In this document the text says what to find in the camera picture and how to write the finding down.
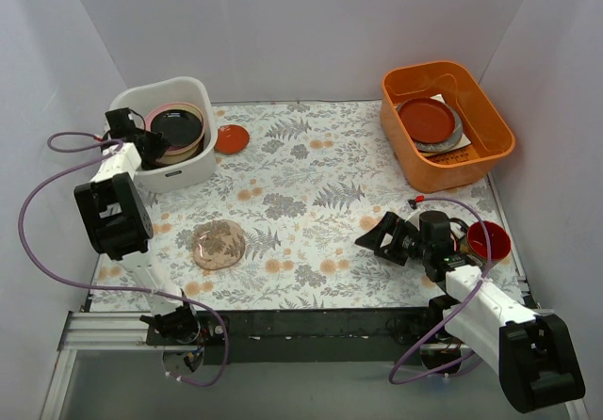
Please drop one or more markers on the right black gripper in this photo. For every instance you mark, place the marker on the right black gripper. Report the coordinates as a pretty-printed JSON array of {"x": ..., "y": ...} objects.
[{"x": 395, "y": 239}]

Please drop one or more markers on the brown glass bowl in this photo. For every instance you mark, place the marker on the brown glass bowl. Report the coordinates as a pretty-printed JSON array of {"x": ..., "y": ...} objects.
[{"x": 218, "y": 244}]

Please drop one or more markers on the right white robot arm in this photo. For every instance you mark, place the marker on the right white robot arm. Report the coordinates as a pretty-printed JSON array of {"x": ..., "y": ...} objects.
[{"x": 532, "y": 354}]

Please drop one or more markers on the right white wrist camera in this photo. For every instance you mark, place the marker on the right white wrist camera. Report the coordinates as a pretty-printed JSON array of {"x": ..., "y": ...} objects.
[{"x": 415, "y": 205}]

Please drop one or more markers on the pink round plate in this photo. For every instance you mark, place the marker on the pink round plate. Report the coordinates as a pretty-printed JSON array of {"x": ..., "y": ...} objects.
[{"x": 178, "y": 105}]

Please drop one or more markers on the black round plate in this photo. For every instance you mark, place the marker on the black round plate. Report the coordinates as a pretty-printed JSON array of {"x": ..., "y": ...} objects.
[{"x": 180, "y": 127}]

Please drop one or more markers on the red and black mug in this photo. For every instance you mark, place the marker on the red and black mug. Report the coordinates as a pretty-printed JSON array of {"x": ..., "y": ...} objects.
[{"x": 495, "y": 243}]

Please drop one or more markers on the red plate in orange bin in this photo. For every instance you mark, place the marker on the red plate in orange bin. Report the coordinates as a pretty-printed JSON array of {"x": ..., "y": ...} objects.
[{"x": 427, "y": 120}]

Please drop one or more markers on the grey plate in orange bin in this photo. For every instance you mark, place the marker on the grey plate in orange bin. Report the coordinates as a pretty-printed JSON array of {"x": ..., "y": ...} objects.
[{"x": 432, "y": 125}]

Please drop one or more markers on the large yellow round plate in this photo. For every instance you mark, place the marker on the large yellow round plate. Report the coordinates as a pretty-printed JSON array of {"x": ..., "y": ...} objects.
[{"x": 171, "y": 158}]

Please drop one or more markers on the floral table mat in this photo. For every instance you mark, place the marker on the floral table mat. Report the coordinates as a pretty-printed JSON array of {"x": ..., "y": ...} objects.
[{"x": 312, "y": 179}]

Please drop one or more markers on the black metal base rail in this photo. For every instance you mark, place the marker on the black metal base rail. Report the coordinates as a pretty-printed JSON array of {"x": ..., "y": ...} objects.
[{"x": 273, "y": 336}]

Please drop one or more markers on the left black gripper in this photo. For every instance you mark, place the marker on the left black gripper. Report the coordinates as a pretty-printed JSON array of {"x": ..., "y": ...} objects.
[{"x": 154, "y": 144}]

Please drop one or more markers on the white plastic bin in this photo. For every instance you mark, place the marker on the white plastic bin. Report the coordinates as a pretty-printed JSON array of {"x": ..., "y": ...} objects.
[{"x": 181, "y": 89}]

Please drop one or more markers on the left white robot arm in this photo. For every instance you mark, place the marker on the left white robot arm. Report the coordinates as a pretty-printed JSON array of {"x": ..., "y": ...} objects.
[{"x": 119, "y": 226}]

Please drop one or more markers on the square board in orange bin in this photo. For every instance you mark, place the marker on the square board in orange bin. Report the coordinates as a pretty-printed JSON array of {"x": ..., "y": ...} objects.
[{"x": 452, "y": 149}]

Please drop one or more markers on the small red plate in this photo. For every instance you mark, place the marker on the small red plate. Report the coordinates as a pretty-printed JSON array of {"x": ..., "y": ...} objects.
[{"x": 232, "y": 139}]

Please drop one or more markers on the orange plastic bin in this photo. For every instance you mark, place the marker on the orange plastic bin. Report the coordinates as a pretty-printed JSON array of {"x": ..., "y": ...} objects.
[{"x": 491, "y": 138}]

